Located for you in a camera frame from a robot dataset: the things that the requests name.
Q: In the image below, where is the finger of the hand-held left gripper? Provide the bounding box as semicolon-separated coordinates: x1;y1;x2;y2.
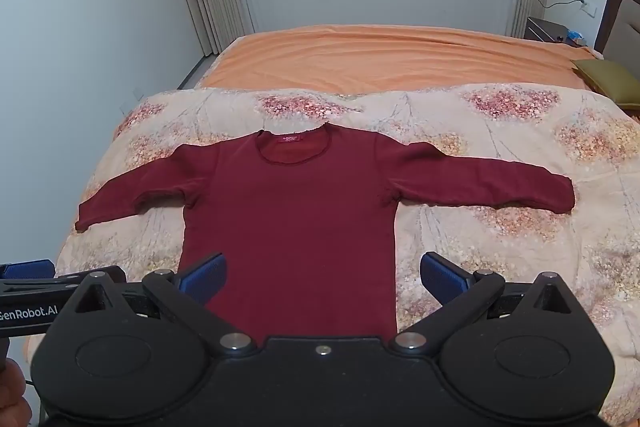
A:
0;259;56;280

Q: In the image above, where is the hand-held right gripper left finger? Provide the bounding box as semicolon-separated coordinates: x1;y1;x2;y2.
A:
62;253;254;355

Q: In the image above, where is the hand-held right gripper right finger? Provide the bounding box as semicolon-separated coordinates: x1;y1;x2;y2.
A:
390;252;583;355

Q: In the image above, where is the dark red long-sleeve shirt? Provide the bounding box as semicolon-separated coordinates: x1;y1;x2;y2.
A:
75;129;575;345

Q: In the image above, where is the person's left hand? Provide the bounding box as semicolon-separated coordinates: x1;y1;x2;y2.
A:
0;361;31;427

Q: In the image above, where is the orange bed sheet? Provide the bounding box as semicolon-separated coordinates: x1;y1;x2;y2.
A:
22;24;608;363

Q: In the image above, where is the olive green pillow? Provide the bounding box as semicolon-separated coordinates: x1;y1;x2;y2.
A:
572;59;640;108

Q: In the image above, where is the brown nightstand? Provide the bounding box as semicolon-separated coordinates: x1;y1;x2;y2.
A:
525;17;601;55

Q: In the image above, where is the brown padded headboard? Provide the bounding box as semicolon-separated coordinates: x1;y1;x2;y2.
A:
594;0;640;62

